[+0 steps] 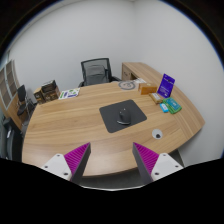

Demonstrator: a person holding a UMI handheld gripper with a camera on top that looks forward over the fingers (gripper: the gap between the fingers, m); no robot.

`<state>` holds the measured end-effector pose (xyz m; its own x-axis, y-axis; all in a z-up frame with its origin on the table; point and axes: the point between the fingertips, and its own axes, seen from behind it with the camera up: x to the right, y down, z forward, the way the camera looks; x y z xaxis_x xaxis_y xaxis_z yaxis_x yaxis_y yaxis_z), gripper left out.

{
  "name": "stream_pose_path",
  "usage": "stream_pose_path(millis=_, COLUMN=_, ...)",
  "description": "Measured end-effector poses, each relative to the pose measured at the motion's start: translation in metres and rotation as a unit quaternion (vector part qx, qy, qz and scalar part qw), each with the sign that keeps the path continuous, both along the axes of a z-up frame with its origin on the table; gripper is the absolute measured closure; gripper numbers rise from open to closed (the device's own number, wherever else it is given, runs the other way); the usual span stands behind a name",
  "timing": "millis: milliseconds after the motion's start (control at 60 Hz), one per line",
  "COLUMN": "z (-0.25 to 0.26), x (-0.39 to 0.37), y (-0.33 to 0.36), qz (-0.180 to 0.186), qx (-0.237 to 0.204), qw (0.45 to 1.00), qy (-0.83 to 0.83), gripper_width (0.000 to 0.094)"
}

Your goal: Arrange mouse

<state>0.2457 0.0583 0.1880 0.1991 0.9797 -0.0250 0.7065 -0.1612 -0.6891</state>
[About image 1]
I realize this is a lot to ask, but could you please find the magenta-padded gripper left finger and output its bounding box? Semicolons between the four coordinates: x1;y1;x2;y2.
40;142;92;185

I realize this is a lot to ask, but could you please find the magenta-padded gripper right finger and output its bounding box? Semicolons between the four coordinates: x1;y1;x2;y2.
132;142;185;185

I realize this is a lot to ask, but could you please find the black computer mouse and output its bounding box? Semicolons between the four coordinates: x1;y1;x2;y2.
116;107;132;126

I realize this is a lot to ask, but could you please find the dark grey mouse pad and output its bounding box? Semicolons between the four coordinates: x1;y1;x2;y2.
98;98;148;134

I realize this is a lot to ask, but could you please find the black high-back office chair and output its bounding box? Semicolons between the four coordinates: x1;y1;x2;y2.
0;117;24;162

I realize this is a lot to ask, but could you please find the small blue box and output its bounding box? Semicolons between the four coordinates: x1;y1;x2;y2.
159;102;170;114

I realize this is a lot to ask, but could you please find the green box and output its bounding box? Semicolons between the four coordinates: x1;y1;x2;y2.
163;97;183;115

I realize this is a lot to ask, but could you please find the small tan box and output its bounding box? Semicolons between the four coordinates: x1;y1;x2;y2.
148;92;164;105

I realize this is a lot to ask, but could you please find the large brown cardboard box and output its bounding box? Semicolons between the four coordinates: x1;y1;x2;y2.
41;85;61;103

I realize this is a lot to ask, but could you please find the small brown cardboard box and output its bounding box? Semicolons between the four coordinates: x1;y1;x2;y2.
33;87;47;105

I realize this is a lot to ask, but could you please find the white printed paper sheet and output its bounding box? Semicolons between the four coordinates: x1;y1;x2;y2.
58;87;81;100

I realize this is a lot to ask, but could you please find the orange cardboard box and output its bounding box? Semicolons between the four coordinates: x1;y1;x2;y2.
138;82;158;96

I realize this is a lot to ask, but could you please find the purple standing sign card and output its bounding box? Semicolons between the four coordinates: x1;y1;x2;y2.
156;73;176;99

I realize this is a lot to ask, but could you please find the black open box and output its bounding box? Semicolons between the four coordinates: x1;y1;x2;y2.
41;79;58;94

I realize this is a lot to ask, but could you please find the round grey disc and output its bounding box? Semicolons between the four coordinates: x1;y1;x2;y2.
118;80;137;91

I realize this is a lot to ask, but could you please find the wooden shelf unit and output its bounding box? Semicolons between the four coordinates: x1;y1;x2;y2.
0;59;29;131

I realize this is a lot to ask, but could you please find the wooden side desk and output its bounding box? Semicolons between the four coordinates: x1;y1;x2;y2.
121;61;168;84

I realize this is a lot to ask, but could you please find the black mesh office chair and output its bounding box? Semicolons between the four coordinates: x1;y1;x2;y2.
78;57;122;88

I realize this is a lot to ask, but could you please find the white round cable grommet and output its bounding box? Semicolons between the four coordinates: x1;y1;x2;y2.
151;128;164;140

